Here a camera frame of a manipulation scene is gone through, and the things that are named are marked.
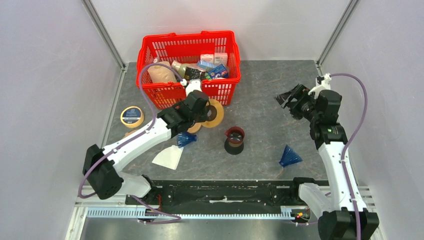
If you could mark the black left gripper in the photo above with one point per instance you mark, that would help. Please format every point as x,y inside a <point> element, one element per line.
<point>204,115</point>

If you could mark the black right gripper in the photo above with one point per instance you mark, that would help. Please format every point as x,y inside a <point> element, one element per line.
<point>301,93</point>

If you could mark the white paper coffee filter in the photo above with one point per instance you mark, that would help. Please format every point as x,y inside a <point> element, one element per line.
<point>169,157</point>

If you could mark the blue ribbed dripper cone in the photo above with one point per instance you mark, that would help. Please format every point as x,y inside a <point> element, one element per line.
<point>289,157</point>
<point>185,138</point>

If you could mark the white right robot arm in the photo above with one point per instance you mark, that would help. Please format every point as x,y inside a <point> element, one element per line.
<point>343,215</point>

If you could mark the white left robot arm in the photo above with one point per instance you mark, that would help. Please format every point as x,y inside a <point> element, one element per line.
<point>102,167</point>

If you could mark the green glass bottle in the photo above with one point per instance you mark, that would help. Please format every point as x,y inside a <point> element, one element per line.
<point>180,68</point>

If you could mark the blue toothpaste box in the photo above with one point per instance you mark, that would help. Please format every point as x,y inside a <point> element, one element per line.
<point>219,72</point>

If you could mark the light blue small box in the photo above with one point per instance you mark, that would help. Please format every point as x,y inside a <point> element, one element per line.
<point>206,65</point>

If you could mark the beige paper roll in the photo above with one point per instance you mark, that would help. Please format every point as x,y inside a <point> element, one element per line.
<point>161,74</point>

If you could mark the white pink small box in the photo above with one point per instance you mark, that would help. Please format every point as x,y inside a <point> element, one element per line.
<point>207,57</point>

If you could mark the white red carton box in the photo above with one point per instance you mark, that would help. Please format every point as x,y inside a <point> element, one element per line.
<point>220,58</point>

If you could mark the red plastic shopping basket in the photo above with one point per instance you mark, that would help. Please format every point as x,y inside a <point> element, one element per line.
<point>187,48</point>

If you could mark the brown cardboard piece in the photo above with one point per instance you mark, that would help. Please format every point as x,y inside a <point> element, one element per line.
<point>129,133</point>

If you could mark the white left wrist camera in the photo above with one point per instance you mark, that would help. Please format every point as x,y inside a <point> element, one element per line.
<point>191,85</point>

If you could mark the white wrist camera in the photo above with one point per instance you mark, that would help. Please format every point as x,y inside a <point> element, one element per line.
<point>191,85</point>
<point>322,83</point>

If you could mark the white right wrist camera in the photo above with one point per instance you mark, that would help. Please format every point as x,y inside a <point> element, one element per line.
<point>322,83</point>

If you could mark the slotted aluminium cable rail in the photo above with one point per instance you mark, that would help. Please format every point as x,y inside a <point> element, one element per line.
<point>140,212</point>

